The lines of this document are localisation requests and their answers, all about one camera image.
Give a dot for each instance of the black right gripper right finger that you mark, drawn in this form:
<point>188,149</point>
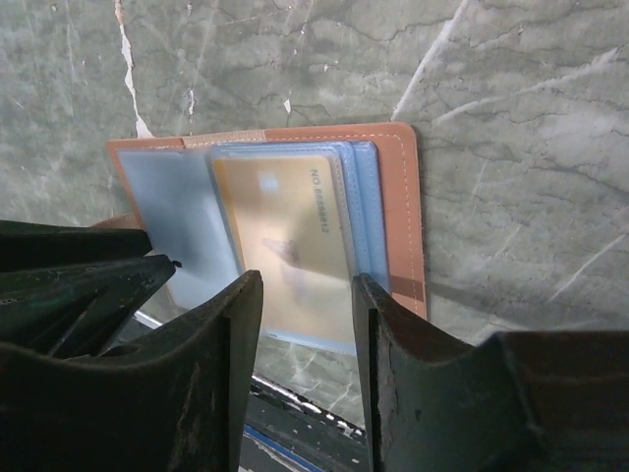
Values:
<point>519,401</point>

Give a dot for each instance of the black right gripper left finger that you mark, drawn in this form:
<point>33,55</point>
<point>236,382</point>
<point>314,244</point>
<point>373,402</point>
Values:
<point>174,399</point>

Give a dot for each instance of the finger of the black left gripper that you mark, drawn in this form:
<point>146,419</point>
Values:
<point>68,311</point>
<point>27,246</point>

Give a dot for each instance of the gold numbered card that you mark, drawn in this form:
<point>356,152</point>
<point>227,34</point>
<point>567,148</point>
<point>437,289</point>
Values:
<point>284,214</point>

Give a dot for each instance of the brown leather card holder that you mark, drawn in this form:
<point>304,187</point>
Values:
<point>154,171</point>

